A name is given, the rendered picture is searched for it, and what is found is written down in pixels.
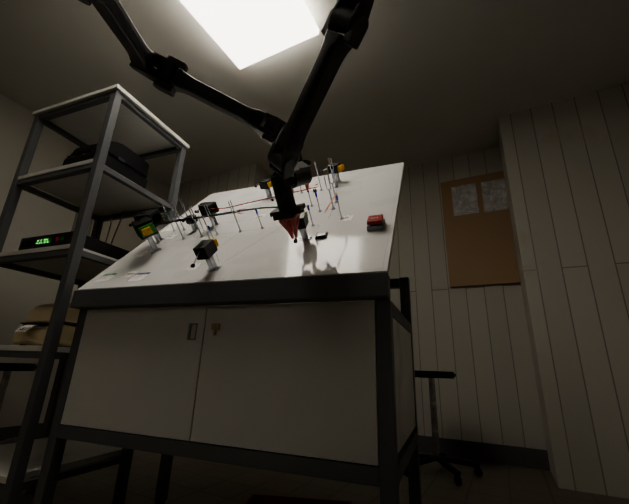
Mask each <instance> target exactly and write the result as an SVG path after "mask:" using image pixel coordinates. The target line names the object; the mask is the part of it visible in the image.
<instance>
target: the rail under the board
mask: <svg viewBox="0 0 629 504"><path fill-rule="evenodd" d="M377 299H391V293H390V277H389V275H388V274H387V272H377V273H361V274H344V275H327V276H310V277H294V278H277V279H260V280H243V281H227V282H210V283H193V284H176V285H160V286H143V287H126V288H109V289H93V290H76V291H74V294H73V298H72V302H71V306H70V307H71V308H77V309H119V308H150V307H181V306H212V305H243V304H274V303H305V302H336V301H367V300H377Z"/></svg>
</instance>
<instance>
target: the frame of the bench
mask: <svg viewBox="0 0 629 504"><path fill-rule="evenodd" d="M375 307H376V351H377V396H378V441H379V466H374V465H366V464H359V463H351V462H344V461H336V460H329V459H321V458H313V457H306V456H298V455H291V454H283V453H276V452H268V451H260V450H253V449H245V448H238V447H230V446H223V445H215V444H208V443H200V442H192V441H185V440H177V439H170V438H162V437H155V436H147V435H140V434H132V433H124V432H117V431H109V430H102V429H94V428H87V427H79V426H71V425H64V424H61V420H62V416H63V412H64V407H65V403H66V399H67V395H68V391H69V386H70V382H71V378H72V374H73V370H74V365H75V361H76V357H77V353H78V349H79V344H80V340H81V336H82V332H83V328H84V324H85V319H86V315H87V311H88V310H90V309H80V312H79V316H78V320H77V324H76V328H75V332H74V336H73V340H72V345H71V349H70V353H69V357H68V361H67V365H66V369H65V373H64V377H63V381H62V385H61V389H60V393H59V397H58V402H57V406H56V410H55V414H54V418H53V422H52V426H51V430H50V434H49V438H48V442H47V446H46V450H45V454H44V459H43V463H42V467H41V471H40V475H39V479H38V483H37V487H36V491H35V495H34V499H33V503H32V504H52V501H53V497H54V493H55V488H56V484H57V480H58V475H59V471H60V467H61V462H62V458H63V454H64V449H65V445H66V441H67V440H74V441H80V442H87V443H93V444H100V445H106V446H113V447H119V448H126V449H133V450H139V451H146V452H152V453H159V454H161V459H160V466H159V473H158V479H157V486H156V492H155V499H154V501H156V504H164V503H165V500H167V496H168V489H169V482H170V475H171V468H172V461H173V456H178V457H185V458H191V459H198V460H204V461H211V462H217V463H224V464H230V465H237V466H244V467H250V468H257V469H263V470H270V471H276V472H283V473H289V474H296V475H302V476H309V477H315V478H322V479H328V480H335V481H341V482H348V483H354V484H361V485H368V486H374V487H379V486H380V504H400V497H399V483H400V481H401V479H402V477H403V475H404V472H405V470H406V468H407V466H408V485H409V504H422V499H421V480H420V462H419V444H418V425H417V407H416V389H415V370H414V352H413V334H412V325H411V324H410V322H409V321H408V320H407V319H406V318H405V317H404V315H403V314H402V313H401V312H400V311H399V309H398V308H397V307H396V306H395V305H394V304H393V302H392V301H391V300H390V299H377V300H375ZM393 318H394V319H395V320H396V321H397V322H399V323H400V324H401V325H402V326H403V327H404V328H405V329H406V330H407V331H408V332H409V333H410V334H411V346H412V365H413V384H414V403H415V422H416V426H415V428H414V430H413V431H412V433H411V434H410V436H409V438H408V439H407V441H406V442H405V444H404V445H403V447H402V449H401V450H400V452H399V453H398V444H397V417H396V391H395V364H394V337H393Z"/></svg>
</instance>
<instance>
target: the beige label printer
mask: <svg viewBox="0 0 629 504"><path fill-rule="evenodd" d="M53 306H54V303H52V304H43V305H39V306H36V307H34V309H32V310H31V311H30V313H29V314H28V316H27V317H26V319H25V320H24V321H26V322H21V323H20V324H22V325H19V326H18V328H20V327H22V326H24V325H35V326H33V327H31V328H30V329H29V330H27V331H16V332H15V335H14V338H13V342H14V344H20V345H37V346H43V343H44V339H45V336H46V332H47V328H48V325H49V321H50V317H51V314H52V310H53ZM70 306H71V303H69V306H68V310H67V314H66V318H65V322H64V326H63V330H62V333H61V337H60V341H59V345H58V347H71V345H72V340H73V336H74V332H75V328H76V324H77V320H78V316H79V312H80V309H77V308H71V307H70ZM18 328H17V329H18Z"/></svg>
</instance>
